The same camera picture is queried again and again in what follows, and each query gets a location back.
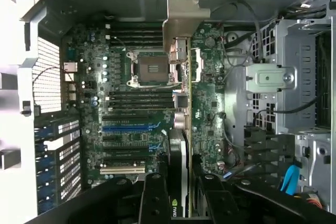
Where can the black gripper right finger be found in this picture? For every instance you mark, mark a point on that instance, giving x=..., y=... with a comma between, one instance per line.
x=218, y=205

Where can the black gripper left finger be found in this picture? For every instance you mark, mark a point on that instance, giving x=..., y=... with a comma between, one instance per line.
x=153, y=203

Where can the white expansion slot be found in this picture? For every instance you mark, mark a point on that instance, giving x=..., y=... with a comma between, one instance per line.
x=120, y=170

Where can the green motherboard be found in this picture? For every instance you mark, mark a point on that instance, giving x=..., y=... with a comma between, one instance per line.
x=126, y=140

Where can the blue expansion slot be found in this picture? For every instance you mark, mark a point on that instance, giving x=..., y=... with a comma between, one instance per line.
x=126, y=129

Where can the CPU socket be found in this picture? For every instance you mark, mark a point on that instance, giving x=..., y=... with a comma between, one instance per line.
x=151, y=68

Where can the metal socket cover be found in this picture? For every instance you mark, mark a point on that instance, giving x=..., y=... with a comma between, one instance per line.
x=202, y=61

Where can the metal disk bay cage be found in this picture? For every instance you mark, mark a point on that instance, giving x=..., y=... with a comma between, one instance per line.
x=288, y=51

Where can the open black PC case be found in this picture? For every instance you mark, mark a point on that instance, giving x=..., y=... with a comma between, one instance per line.
x=29, y=72

